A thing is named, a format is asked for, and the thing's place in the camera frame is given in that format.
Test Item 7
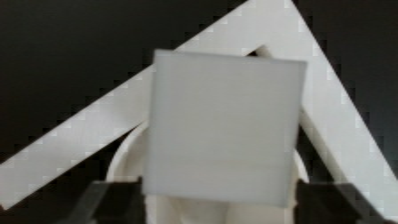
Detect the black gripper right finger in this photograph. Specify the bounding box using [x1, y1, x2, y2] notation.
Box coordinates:
[293, 181, 389, 224]

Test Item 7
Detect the white round stool seat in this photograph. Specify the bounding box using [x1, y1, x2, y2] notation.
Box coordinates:
[105, 122, 297, 224]

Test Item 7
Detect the white stool leg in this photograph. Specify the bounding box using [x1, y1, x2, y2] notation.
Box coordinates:
[144, 50, 307, 206]

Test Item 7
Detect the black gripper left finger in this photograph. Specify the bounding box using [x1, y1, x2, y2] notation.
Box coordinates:
[64, 180, 146, 224]

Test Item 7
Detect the white U-shaped fence wall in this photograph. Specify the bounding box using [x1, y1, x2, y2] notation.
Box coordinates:
[0, 0, 398, 221]

